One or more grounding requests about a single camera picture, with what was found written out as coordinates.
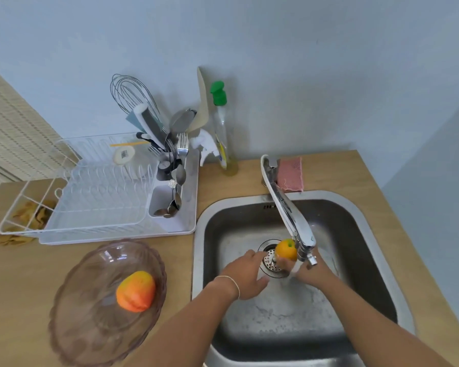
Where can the metal sink strainer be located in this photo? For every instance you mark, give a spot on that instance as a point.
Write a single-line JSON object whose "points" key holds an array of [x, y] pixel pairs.
{"points": [[269, 259]]}

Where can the beige spatula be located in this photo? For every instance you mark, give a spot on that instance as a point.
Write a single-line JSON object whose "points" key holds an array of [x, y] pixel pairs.
{"points": [[202, 110]]}

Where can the thin yellow stick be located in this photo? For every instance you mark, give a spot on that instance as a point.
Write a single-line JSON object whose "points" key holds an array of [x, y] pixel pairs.
{"points": [[130, 143]]}

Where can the woven rattan folding screen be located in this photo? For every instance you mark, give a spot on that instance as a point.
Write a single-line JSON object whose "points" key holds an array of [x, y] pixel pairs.
{"points": [[11, 137]]}

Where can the grey metal ladle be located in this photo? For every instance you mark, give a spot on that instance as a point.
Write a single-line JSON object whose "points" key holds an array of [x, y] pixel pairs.
{"points": [[183, 121]]}

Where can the round white disc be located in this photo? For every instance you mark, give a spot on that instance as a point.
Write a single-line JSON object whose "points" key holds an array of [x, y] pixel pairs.
{"points": [[123, 155]]}

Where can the person's left forearm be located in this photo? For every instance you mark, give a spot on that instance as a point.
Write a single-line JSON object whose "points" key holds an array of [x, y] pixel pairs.
{"points": [[183, 332]]}

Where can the white dish rack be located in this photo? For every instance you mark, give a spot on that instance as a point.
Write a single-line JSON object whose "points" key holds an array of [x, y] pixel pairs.
{"points": [[95, 202]]}

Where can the red yellow apple fruit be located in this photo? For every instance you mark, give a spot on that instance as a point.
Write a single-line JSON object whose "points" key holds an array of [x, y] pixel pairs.
{"points": [[135, 292]]}

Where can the pink sponge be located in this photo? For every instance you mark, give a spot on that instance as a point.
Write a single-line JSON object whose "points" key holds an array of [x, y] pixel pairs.
{"points": [[290, 175]]}

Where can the chrome faucet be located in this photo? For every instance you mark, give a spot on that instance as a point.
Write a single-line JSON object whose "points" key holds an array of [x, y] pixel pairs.
{"points": [[290, 214]]}

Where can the teal spatula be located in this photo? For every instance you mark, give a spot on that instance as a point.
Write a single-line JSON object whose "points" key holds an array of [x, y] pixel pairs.
{"points": [[132, 120]]}

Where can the metal fork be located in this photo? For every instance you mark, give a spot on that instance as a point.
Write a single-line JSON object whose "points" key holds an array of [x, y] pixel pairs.
{"points": [[182, 143]]}

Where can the person's right hand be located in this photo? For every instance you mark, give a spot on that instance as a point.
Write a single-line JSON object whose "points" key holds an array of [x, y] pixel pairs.
{"points": [[313, 273]]}

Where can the yellow cloth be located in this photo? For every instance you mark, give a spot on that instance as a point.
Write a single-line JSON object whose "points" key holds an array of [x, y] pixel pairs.
{"points": [[15, 240]]}

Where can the orange mango fruit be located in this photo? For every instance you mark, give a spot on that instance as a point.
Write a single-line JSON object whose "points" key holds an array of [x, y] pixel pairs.
{"points": [[286, 250]]}

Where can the metal spoon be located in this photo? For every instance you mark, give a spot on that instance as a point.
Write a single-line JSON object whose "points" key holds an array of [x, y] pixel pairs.
{"points": [[179, 174], [172, 208]]}

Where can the green capped dish soap bottle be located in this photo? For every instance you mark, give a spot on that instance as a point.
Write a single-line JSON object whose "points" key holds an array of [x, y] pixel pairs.
{"points": [[222, 141]]}

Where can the white plastic cutlery holder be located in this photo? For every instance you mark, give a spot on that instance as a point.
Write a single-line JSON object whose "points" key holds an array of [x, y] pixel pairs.
{"points": [[172, 225]]}

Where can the person's left hand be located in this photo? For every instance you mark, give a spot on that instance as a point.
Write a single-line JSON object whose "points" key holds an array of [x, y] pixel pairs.
{"points": [[245, 277]]}

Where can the white spray bottle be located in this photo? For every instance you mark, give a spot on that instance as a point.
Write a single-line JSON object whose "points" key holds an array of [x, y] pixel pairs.
{"points": [[204, 143]]}

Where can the stainless steel sink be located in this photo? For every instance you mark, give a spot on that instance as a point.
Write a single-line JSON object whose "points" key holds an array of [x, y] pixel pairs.
{"points": [[367, 263]]}

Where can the person's right forearm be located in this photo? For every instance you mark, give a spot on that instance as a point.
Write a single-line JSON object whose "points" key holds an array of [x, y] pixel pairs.
{"points": [[375, 332]]}

